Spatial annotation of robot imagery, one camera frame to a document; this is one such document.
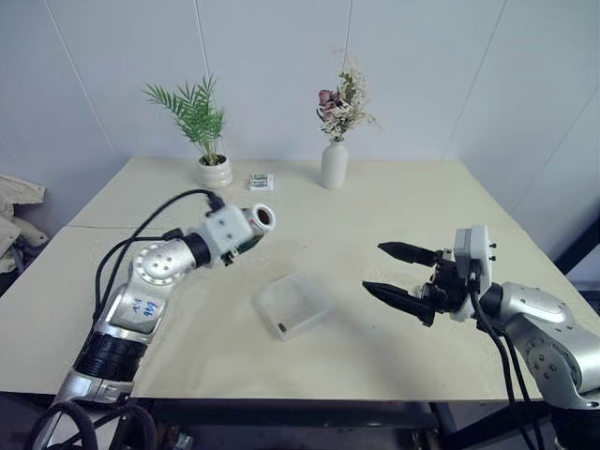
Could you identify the beige jacket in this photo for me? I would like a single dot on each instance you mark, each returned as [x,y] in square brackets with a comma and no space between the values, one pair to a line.
[11,220]

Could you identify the small white printed box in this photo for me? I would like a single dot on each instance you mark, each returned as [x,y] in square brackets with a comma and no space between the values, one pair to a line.
[261,183]

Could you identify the white ribbed plant pot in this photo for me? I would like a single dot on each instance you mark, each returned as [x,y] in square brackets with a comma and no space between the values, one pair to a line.
[215,174]

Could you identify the clear plastic tray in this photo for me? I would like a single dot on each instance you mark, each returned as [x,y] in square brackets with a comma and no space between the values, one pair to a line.
[293,307]

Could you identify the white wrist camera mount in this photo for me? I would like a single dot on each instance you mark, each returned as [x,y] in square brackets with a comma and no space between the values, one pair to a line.
[227,229]
[478,255]

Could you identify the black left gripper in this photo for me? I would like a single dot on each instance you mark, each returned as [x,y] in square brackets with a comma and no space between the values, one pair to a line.
[229,259]

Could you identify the black metal frame bar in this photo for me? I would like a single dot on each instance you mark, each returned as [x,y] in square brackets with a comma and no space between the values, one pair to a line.
[576,253]

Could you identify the black metal table frame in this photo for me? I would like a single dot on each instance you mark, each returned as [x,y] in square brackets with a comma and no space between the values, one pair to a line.
[290,415]

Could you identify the green palm plant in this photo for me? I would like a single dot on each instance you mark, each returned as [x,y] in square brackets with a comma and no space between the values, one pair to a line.
[194,112]

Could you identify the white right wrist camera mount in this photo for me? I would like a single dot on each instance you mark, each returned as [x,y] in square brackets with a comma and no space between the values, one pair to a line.
[478,255]

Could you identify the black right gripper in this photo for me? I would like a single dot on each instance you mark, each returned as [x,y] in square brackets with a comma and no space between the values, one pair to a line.
[447,286]

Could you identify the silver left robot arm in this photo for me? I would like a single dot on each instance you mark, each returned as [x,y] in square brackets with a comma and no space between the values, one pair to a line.
[154,265]

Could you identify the dried flower bouquet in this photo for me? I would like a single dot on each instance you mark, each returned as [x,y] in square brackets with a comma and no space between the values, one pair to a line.
[344,105]

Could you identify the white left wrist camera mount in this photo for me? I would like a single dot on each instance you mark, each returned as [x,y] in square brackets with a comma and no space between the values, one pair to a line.
[227,229]

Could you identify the white ceramic vase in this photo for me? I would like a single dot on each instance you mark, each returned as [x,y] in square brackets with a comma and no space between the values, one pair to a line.
[334,169]

